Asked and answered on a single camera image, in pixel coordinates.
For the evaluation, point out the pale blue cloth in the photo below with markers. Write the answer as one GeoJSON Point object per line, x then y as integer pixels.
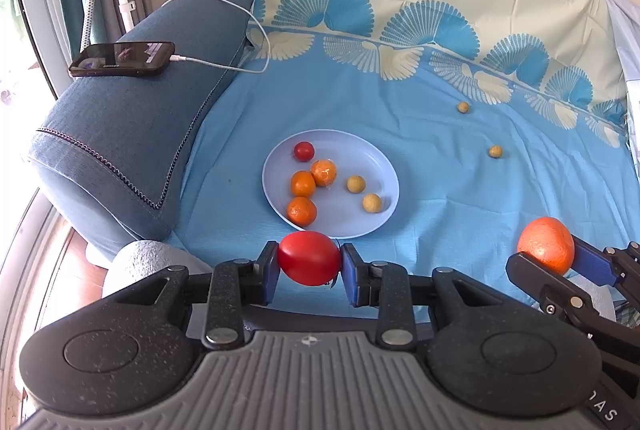
{"type": "Point", "coordinates": [592, 292]}

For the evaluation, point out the pale blue fabric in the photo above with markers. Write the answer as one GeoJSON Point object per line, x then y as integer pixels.
{"type": "Point", "coordinates": [627, 59]}

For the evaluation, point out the yellow-brown longan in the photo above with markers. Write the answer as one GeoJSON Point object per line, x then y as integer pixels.
{"type": "Point", "coordinates": [495, 151]}
{"type": "Point", "coordinates": [463, 107]}
{"type": "Point", "coordinates": [372, 203]}
{"type": "Point", "coordinates": [355, 184]}

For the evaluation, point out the red cherry tomato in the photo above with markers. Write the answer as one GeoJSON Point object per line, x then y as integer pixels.
{"type": "Point", "coordinates": [303, 151]}
{"type": "Point", "coordinates": [309, 258]}

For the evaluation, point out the blue sofa armrest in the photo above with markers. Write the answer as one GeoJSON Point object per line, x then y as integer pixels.
{"type": "Point", "coordinates": [130, 124]}

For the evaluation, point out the small orange mandarin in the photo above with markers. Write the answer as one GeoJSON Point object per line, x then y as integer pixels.
{"type": "Point", "coordinates": [302, 212]}
{"type": "Point", "coordinates": [303, 184]}
{"type": "Point", "coordinates": [546, 245]}

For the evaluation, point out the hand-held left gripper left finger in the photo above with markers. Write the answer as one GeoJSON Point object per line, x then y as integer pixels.
{"type": "Point", "coordinates": [270, 272]}

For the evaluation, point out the plastic-wrapped orange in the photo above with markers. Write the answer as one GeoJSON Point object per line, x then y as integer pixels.
{"type": "Point", "coordinates": [325, 172]}

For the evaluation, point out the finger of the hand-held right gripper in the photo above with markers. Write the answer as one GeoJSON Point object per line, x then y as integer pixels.
{"type": "Point", "coordinates": [530, 280]}
{"type": "Point", "coordinates": [595, 262]}

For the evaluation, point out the blue fan-print bedsheet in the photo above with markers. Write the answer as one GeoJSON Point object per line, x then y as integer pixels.
{"type": "Point", "coordinates": [450, 190]}

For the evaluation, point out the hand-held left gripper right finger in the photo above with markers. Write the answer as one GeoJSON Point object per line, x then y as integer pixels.
{"type": "Point", "coordinates": [352, 277]}

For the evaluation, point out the pale blue plastic plate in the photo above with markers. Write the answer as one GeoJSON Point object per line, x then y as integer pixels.
{"type": "Point", "coordinates": [340, 149]}

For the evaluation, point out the black smartphone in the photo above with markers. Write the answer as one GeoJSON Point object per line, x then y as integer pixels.
{"type": "Point", "coordinates": [122, 58]}

